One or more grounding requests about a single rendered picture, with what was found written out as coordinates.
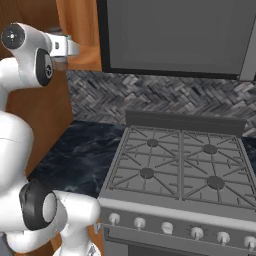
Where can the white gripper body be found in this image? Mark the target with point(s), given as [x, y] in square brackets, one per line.
[72, 47]

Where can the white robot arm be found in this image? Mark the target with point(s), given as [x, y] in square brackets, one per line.
[16, 146]

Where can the tall wooden cabinet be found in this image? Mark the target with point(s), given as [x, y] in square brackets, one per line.
[43, 113]

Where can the dark grey microwave oven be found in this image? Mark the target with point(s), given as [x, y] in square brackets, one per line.
[173, 33]

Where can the white stove knob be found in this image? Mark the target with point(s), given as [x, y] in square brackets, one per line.
[223, 238]
[167, 228]
[250, 242]
[197, 233]
[114, 218]
[139, 222]

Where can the grey gas stove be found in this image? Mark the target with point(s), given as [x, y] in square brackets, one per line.
[180, 196]

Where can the dark grey oven door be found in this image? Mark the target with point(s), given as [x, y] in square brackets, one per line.
[173, 248]

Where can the wooden wall cabinet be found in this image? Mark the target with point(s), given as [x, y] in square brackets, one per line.
[83, 30]

